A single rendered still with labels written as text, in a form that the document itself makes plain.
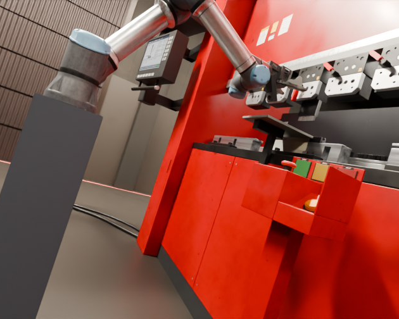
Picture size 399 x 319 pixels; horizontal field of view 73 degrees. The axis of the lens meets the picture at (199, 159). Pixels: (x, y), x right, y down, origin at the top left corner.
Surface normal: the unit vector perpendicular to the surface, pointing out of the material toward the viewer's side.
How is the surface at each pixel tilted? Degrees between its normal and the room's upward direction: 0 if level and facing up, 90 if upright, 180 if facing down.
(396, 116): 90
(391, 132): 90
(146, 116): 90
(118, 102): 90
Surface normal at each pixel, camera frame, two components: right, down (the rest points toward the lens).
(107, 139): 0.46, 0.14
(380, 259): -0.86, -0.29
